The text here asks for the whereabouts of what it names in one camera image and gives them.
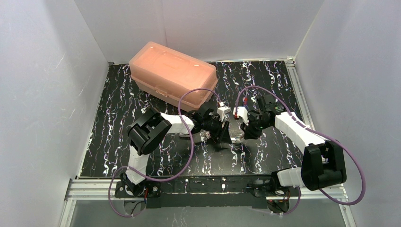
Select white mini stapler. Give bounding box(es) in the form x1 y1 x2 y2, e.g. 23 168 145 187
231 135 244 144

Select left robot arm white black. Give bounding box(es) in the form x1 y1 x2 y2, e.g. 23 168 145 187
121 103 232 190

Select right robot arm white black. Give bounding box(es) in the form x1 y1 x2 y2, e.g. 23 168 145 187
234 95 347 191

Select pink translucent plastic box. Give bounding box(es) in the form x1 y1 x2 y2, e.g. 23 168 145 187
129 42 218 111

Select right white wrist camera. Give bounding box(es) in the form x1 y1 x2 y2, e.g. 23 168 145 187
233 106 249 124

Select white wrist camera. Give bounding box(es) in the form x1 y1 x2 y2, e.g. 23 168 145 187
233 106 249 124
217 102 232 123

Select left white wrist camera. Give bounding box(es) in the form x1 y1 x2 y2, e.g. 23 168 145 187
217 102 232 123

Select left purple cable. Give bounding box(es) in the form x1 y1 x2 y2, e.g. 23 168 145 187
108 88 225 218

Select purple cable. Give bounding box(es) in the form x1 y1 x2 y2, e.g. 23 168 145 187
108 88 225 218
234 85 366 217

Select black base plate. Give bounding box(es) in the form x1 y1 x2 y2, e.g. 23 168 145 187
112 175 299 212

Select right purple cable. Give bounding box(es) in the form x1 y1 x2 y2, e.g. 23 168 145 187
234 85 366 217

